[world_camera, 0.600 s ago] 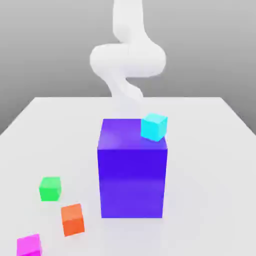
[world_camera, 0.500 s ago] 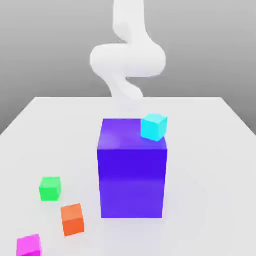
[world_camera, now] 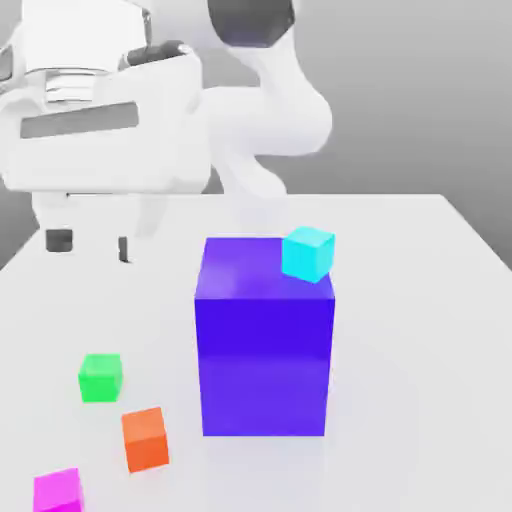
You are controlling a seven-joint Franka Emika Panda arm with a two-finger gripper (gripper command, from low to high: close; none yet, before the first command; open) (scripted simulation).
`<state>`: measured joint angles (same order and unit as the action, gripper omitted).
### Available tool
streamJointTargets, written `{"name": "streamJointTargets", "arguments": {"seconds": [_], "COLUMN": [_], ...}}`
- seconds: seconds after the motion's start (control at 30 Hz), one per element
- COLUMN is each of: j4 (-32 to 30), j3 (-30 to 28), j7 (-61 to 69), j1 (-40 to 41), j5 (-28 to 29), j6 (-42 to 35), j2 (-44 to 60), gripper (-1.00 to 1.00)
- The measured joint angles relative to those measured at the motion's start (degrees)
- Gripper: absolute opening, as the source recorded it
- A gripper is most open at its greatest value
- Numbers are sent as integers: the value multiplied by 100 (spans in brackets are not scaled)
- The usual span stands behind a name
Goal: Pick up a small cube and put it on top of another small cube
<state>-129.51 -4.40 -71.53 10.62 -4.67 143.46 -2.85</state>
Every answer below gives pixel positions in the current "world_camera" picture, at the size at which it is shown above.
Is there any small orange cube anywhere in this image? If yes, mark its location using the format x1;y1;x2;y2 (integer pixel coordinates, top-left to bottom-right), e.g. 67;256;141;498
120;406;171;474

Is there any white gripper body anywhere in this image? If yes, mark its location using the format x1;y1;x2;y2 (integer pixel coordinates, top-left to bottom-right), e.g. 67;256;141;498
0;51;213;196

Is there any large purple box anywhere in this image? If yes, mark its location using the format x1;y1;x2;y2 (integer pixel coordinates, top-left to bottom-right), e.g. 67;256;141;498
194;236;336;438

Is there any small green cube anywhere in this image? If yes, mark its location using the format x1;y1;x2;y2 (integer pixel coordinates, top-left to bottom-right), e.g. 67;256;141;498
77;352;124;404

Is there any small magenta cube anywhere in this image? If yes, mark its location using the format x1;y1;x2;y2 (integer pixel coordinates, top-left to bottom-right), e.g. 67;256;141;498
32;467;86;512

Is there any small cyan cube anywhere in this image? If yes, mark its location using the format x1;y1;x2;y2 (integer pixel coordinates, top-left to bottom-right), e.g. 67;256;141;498
281;225;337;285

